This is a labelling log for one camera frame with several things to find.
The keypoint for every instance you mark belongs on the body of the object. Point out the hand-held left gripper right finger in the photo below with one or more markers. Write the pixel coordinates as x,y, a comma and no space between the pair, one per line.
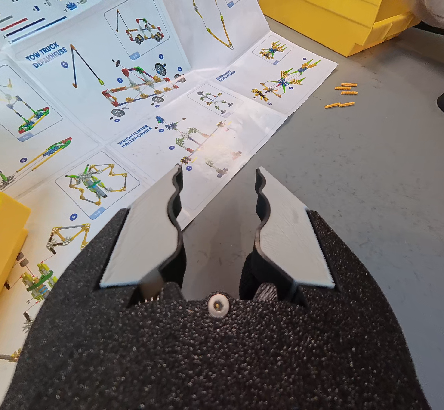
295,240

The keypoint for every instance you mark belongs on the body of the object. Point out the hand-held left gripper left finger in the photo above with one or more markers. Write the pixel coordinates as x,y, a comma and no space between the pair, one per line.
142,240

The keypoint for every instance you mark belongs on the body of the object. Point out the yellow plastic bin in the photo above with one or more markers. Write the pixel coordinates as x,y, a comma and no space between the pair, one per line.
12,229
326,0

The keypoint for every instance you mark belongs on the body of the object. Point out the short orange toy rod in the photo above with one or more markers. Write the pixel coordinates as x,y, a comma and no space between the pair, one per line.
343,88
347,104
332,105
349,93
349,84

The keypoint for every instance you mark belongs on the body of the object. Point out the grey desk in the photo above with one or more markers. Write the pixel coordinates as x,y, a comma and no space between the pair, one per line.
374,174

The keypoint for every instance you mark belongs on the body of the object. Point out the printed instruction sheet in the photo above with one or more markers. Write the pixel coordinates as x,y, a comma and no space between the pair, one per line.
139,70

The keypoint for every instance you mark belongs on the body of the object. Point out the black textured wrist rest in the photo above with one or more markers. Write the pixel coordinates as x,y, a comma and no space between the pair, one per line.
441,102

